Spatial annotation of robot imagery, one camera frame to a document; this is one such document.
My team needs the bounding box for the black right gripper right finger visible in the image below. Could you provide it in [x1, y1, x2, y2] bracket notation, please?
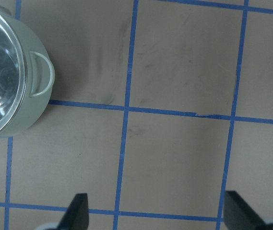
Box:
[223, 191, 267, 230]

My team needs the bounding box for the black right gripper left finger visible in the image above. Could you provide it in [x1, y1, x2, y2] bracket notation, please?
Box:
[57, 193, 89, 230]

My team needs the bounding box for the pale green cooking pot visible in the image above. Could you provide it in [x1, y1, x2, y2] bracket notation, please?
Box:
[0, 12, 55, 137]

